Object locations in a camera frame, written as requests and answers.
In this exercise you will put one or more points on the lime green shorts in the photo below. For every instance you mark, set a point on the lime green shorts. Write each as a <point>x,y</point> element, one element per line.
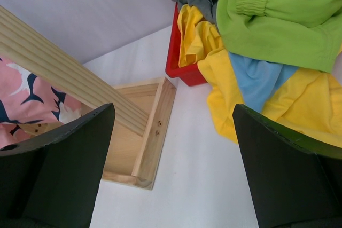
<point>303,33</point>

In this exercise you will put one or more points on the red plastic tray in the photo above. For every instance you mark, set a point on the red plastic tray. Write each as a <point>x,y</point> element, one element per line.
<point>179,63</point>

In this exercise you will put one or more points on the yellow shorts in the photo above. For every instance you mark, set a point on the yellow shorts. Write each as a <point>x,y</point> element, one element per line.
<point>308,102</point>

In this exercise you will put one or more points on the wooden clothes rack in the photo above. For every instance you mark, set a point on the wooden clothes rack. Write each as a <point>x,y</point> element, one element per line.
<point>142,109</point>

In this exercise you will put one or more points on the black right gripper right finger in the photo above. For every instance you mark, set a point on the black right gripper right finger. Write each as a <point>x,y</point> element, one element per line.
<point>294,180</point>

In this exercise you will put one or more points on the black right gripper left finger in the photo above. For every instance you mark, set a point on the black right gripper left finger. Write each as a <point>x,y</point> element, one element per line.
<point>52,180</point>

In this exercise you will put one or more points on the pink shark print shorts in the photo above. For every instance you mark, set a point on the pink shark print shorts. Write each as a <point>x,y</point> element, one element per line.
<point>28,99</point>

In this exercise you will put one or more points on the light blue shorts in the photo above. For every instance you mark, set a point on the light blue shorts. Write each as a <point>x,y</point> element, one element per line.
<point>258,80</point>

